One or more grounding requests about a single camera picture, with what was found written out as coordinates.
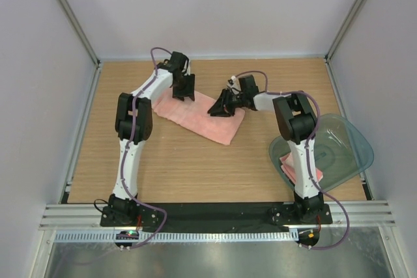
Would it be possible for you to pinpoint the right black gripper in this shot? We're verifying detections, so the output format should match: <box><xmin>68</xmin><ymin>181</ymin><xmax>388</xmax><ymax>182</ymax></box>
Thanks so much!
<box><xmin>209</xmin><ymin>89</ymin><xmax>248</xmax><ymax>118</ymax></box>

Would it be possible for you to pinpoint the plain pink towel pile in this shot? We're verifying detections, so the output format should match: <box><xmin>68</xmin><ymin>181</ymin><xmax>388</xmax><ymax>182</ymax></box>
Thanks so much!
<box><xmin>152</xmin><ymin>89</ymin><xmax>245</xmax><ymax>146</ymax></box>

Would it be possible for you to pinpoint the pink rabbit pattern towel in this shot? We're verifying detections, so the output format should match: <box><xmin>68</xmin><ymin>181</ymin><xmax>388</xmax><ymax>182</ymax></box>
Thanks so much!
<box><xmin>280</xmin><ymin>152</ymin><xmax>323</xmax><ymax>185</ymax></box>

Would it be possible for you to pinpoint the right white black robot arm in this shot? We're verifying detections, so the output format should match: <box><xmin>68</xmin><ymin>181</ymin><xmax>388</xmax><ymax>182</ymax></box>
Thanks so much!
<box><xmin>207</xmin><ymin>88</ymin><xmax>324</xmax><ymax>223</ymax></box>

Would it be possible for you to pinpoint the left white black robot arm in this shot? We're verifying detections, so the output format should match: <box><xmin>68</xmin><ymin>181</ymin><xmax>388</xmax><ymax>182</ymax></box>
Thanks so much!
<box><xmin>100</xmin><ymin>55</ymin><xmax>195</xmax><ymax>227</ymax></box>

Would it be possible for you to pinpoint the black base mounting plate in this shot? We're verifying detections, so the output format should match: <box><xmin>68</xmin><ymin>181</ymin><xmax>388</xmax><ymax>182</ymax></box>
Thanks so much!
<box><xmin>100</xmin><ymin>200</ymin><xmax>332</xmax><ymax>232</ymax></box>

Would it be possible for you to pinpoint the clear teal plastic bin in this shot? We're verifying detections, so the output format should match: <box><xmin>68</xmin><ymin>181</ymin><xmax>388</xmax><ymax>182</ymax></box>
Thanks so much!
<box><xmin>268</xmin><ymin>114</ymin><xmax>374</xmax><ymax>191</ymax></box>

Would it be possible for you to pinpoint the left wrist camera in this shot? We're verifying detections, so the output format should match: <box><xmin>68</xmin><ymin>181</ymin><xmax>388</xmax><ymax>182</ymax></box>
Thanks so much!
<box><xmin>162</xmin><ymin>51</ymin><xmax>191</xmax><ymax>76</ymax></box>

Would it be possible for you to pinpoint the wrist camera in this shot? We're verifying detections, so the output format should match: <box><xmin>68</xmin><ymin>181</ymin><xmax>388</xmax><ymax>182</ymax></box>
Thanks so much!
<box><xmin>162</xmin><ymin>51</ymin><xmax>191</xmax><ymax>76</ymax></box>
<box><xmin>227</xmin><ymin>75</ymin><xmax>259</xmax><ymax>96</ymax></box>

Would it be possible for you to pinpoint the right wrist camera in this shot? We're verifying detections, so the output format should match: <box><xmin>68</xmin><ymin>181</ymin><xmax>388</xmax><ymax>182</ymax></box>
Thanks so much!
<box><xmin>227</xmin><ymin>75</ymin><xmax>259</xmax><ymax>96</ymax></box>

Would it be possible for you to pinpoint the slotted metal cable rail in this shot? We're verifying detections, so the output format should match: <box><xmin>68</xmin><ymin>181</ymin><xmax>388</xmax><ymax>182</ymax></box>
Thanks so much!
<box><xmin>54</xmin><ymin>230</ymin><xmax>298</xmax><ymax>244</ymax></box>

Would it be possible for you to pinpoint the left aluminium frame post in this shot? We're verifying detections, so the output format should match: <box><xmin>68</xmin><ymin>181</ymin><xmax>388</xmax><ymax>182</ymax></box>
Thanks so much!
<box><xmin>38</xmin><ymin>0</ymin><xmax>100</xmax><ymax>64</ymax></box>

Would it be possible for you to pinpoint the aluminium frame post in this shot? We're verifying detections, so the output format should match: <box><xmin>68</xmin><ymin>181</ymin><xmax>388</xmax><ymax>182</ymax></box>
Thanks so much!
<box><xmin>324</xmin><ymin>0</ymin><xmax>367</xmax><ymax>63</ymax></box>
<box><xmin>38</xmin><ymin>0</ymin><xmax>100</xmax><ymax>64</ymax></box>

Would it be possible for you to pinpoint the right aluminium frame post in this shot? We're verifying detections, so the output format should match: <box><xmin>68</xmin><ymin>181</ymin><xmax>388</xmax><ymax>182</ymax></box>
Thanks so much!
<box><xmin>324</xmin><ymin>0</ymin><xmax>367</xmax><ymax>63</ymax></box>

